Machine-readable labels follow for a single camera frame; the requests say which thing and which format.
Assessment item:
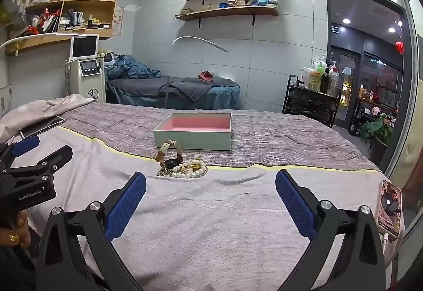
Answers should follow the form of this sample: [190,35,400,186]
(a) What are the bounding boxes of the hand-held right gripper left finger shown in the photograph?
[36,171,148,291]

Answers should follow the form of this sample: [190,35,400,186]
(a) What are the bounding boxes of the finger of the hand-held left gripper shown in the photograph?
[0,135,41,173]
[6,145,74,183]

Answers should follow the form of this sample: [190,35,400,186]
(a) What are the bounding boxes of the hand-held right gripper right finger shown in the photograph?
[275,169,387,291]

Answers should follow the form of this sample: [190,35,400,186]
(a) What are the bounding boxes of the white pearl bracelet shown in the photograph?
[170,161,208,178]

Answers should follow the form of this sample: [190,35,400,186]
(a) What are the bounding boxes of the tan leather strap watch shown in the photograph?
[156,140,184,170]

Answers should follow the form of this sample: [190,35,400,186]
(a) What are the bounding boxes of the pink-lined jewelry box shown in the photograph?
[153,113,232,151]

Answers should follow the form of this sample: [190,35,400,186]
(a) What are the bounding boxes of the person's left hand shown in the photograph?
[0,210,32,248]

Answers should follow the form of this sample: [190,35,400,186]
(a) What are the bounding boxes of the black tablet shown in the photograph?
[20,115,66,140]

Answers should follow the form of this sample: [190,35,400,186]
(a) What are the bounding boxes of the pink floral quilt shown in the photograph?
[0,94,96,143]

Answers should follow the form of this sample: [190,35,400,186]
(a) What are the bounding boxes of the purple striped blanket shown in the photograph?
[59,101,384,173]

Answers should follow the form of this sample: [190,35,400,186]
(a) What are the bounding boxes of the lilac bed sheet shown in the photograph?
[10,132,407,291]

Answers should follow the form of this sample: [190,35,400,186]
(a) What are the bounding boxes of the white beauty machine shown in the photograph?
[64,34,107,103]

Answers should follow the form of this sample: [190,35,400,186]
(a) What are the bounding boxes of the smartphone with lit screen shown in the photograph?
[377,179,404,239]

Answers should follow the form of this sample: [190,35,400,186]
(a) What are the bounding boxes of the black trolley cart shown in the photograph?
[282,75,342,128]

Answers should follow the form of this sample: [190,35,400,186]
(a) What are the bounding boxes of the green potted plant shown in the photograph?
[360,113,395,163]

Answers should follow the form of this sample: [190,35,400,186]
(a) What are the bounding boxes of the blue bedding pile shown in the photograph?
[105,54,162,80]

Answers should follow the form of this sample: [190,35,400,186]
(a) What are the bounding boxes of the red packages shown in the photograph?
[28,8,62,34]

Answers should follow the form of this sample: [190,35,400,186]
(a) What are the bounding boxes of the cluster of bottles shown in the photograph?
[298,54,341,97]

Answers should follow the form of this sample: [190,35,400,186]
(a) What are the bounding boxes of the shop display shelf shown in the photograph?
[353,84,399,136]

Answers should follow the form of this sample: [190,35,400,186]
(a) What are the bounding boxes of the blue massage bed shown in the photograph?
[106,76,241,110]

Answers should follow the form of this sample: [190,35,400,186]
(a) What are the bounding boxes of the grey towel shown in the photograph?
[165,76,232,101]

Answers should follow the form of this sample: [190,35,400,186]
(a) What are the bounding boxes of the white charging cable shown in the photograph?
[381,233,402,278]

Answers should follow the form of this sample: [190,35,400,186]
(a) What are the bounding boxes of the wall poster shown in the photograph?
[112,6,125,36]

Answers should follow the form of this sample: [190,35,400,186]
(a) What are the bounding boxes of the black door frame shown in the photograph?
[323,0,408,176]

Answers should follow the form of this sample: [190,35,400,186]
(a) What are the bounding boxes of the wooden wall cabinet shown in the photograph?
[5,0,123,55]

